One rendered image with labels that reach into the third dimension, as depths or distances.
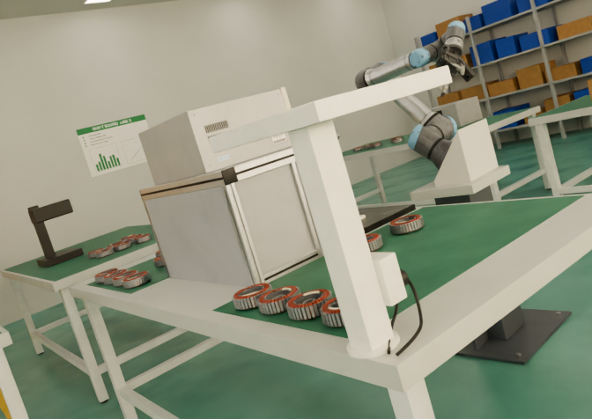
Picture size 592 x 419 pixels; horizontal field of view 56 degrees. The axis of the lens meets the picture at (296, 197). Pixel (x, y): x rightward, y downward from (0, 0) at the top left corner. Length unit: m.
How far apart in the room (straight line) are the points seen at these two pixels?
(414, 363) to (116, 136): 6.65
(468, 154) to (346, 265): 1.53
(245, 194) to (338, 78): 7.90
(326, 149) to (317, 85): 8.23
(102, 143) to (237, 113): 5.58
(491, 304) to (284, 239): 0.79
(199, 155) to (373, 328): 0.94
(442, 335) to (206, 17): 7.62
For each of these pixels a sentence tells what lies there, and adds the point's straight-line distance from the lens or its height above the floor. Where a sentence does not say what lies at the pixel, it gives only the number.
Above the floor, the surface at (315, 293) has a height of 0.78.
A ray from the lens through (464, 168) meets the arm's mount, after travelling 2.44.
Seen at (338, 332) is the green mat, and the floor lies 0.75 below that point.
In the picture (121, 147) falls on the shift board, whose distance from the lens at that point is 7.43.
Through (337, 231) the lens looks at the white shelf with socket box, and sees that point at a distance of 0.97.
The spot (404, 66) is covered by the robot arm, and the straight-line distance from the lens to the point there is 2.54.
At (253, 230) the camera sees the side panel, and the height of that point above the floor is 0.91.
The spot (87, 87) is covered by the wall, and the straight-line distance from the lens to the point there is 7.47.
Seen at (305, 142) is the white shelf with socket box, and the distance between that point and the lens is 0.96.
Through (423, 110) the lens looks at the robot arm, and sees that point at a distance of 2.74.
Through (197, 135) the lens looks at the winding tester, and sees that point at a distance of 1.77.
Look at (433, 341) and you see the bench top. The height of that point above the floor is 0.74.
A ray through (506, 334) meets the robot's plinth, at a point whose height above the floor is 0.04.
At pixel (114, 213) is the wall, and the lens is 7.32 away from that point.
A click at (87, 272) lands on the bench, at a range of 3.34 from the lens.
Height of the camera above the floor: 1.17
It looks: 7 degrees down
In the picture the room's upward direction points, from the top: 17 degrees counter-clockwise
